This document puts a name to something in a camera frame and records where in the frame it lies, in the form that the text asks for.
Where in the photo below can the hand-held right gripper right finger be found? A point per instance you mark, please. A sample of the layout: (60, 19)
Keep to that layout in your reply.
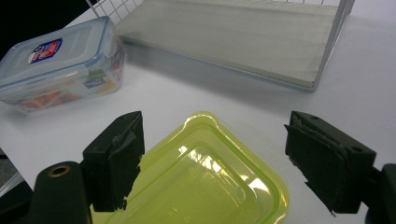
(323, 161)

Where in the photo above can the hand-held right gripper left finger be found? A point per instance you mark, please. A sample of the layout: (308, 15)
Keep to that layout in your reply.
(116, 161)

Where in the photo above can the green translucent plastic container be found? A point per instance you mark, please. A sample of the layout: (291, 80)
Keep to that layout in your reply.
(199, 177)

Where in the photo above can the clear lidded food box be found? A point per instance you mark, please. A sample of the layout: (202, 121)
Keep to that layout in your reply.
(59, 68)

